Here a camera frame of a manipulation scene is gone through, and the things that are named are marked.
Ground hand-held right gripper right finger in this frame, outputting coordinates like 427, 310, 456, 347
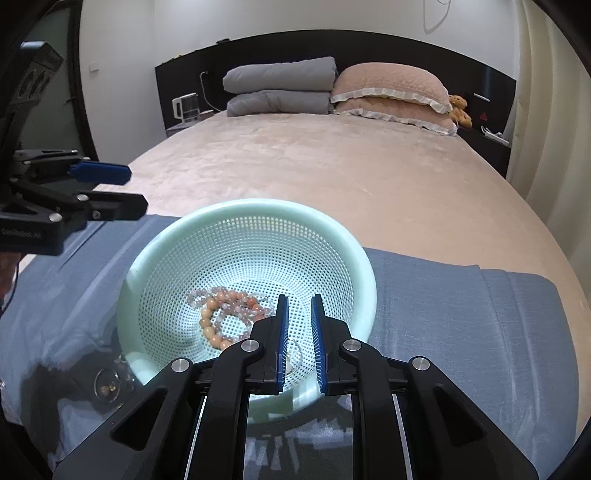
311, 294, 539, 480

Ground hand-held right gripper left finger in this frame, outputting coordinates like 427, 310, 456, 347
53, 295, 290, 480

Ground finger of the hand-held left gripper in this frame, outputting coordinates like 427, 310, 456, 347
13, 149, 133, 186
10, 181, 149, 232

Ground thin silver bangle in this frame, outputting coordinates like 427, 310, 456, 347
283, 340, 306, 376

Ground pale pink bead bracelet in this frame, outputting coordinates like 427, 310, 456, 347
215, 305, 274, 345

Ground orange bead bracelet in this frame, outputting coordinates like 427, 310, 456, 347
198, 288, 269, 352

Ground clear bead bracelet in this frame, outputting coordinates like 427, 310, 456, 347
187, 286, 219, 309

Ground mint green plastic basket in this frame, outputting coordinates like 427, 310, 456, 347
116, 198, 378, 423

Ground dark printed cloth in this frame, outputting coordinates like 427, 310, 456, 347
18, 346, 370, 480

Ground white electric kettle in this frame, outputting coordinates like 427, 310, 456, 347
172, 93, 201, 124

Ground blue cloth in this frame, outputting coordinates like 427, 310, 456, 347
0, 213, 591, 480

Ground bed with pink cover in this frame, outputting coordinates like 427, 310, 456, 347
90, 110, 583, 280

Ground pink frilled pillow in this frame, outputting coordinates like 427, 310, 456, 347
333, 97, 459, 138
329, 62, 452, 114

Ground black nightstand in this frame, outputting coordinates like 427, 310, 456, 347
456, 128, 511, 182

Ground white power strip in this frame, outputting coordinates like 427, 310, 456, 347
479, 125, 511, 148

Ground brown teddy bear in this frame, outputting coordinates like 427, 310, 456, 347
448, 94, 474, 129

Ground black headboard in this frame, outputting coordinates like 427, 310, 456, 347
154, 34, 517, 182

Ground cream curtain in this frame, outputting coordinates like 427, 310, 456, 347
510, 0, 591, 261

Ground dark door frame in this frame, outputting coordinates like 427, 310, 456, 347
44, 0, 100, 163

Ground white charging cable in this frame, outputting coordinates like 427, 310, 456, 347
199, 69, 218, 114

